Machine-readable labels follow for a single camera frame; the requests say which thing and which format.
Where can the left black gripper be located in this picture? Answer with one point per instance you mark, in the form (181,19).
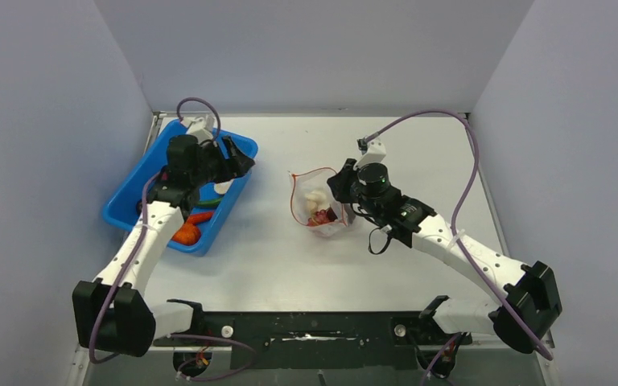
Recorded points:
(236,166)

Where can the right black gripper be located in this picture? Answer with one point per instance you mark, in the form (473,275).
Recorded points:
(340,182)

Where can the round white mushroom slice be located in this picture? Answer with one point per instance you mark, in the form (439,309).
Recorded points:
(222,188)

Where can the clear zip top bag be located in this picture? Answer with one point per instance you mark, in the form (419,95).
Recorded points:
(306,182)

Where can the purple grape bunch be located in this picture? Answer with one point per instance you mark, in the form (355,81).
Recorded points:
(321,217)

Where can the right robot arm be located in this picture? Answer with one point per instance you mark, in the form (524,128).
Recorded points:
(526,300)

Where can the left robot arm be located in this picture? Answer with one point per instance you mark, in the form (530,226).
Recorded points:
(111,315)

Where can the green chili pepper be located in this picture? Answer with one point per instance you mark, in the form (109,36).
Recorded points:
(209,203)

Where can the orange carrot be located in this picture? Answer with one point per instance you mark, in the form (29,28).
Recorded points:
(200,217)

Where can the orange tomato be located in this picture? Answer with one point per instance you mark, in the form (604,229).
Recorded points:
(187,235)

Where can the blue plastic bin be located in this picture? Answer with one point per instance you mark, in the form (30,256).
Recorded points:
(120,210)

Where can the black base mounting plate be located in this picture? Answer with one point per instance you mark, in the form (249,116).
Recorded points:
(329,340)

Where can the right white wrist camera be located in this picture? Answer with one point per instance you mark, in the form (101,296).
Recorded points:
(372,151)

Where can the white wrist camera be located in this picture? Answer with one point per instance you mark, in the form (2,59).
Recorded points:
(372,151)
(200,128)

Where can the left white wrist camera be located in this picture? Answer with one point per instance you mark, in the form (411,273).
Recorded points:
(200,128)

